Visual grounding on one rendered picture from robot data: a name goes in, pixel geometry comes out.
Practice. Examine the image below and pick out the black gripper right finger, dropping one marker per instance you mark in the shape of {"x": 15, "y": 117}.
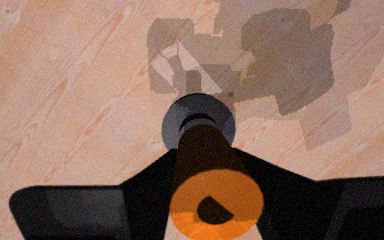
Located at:
{"x": 300, "y": 208}

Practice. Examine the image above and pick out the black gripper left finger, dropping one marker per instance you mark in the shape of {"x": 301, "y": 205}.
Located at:
{"x": 136, "y": 209}

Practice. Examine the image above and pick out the dark grey round pedestal with shaft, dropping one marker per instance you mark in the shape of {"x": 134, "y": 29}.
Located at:
{"x": 195, "y": 109}

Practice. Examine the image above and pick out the orange cylindrical knob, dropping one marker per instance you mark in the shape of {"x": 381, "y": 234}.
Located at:
{"x": 213, "y": 196}

